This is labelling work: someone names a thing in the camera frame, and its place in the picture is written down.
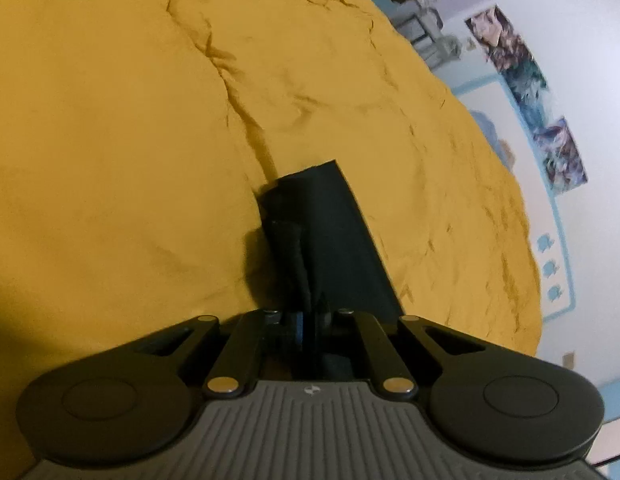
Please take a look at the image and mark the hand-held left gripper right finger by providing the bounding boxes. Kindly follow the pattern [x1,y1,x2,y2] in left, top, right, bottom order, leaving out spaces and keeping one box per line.
[309,307,491,402]

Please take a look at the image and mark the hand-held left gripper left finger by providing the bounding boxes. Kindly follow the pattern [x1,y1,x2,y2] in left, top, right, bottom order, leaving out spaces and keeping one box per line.
[124,309,305,400]

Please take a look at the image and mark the black pants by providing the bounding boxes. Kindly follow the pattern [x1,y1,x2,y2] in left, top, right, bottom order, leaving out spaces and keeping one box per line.
[257,160,405,382]

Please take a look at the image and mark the white blue bed headboard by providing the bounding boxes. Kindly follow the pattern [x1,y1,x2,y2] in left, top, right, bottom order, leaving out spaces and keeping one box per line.
[452,74,576,320]

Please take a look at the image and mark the blue printed pillow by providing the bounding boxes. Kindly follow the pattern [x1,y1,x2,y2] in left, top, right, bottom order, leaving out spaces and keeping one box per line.
[468,109,516,172]

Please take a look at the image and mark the yellow blanket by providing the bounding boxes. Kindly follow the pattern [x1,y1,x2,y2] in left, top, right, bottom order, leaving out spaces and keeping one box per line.
[0,0,543,478]

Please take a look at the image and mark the grey metal rack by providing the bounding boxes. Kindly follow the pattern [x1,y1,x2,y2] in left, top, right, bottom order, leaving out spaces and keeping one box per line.
[377,0,463,68]

